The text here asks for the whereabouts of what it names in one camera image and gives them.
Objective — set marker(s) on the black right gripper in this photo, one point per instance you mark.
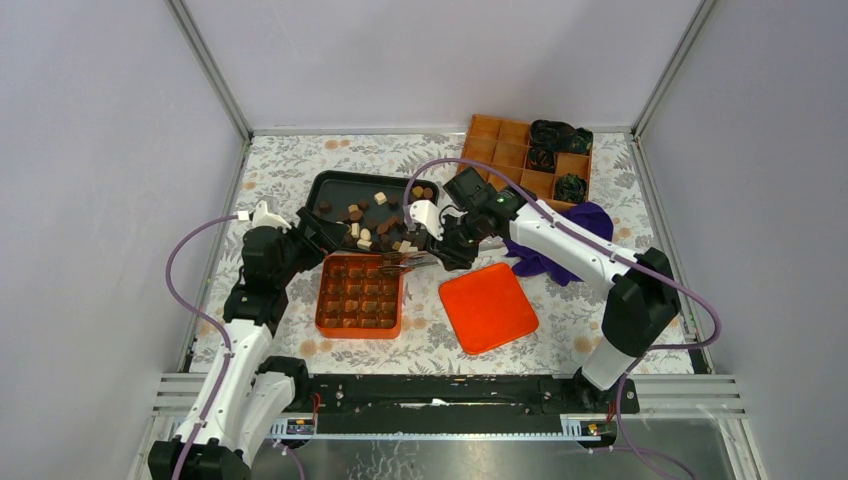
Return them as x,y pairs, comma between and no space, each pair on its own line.
451,257

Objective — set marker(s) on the purple cloth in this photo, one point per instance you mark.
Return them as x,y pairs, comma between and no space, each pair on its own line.
531,263

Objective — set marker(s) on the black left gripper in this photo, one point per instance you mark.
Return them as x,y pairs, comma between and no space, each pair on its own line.
329,236

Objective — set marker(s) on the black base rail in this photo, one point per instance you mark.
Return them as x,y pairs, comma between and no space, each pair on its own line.
464,406

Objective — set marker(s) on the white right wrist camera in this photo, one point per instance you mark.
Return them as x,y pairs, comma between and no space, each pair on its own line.
426,214

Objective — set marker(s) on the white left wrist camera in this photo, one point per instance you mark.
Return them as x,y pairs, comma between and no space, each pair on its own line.
262,216

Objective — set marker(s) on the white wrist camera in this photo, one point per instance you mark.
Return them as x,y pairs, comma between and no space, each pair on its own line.
426,214
262,216

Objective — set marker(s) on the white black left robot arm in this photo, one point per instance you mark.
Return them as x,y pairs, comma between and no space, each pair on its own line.
246,389

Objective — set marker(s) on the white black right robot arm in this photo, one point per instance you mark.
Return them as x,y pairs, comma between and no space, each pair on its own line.
640,298

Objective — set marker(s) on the metal tongs white handle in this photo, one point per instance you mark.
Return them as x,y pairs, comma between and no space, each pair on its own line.
396,264

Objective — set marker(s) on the black chocolate tray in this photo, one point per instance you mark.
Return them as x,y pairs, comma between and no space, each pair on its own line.
334,193

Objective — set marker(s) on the orange box lid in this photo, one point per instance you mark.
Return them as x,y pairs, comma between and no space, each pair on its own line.
487,308

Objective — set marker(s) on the orange chocolate box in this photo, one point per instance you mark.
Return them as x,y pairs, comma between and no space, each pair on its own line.
358,299

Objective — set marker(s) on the orange compartment organizer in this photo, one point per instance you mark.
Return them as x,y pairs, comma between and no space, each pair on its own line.
562,179

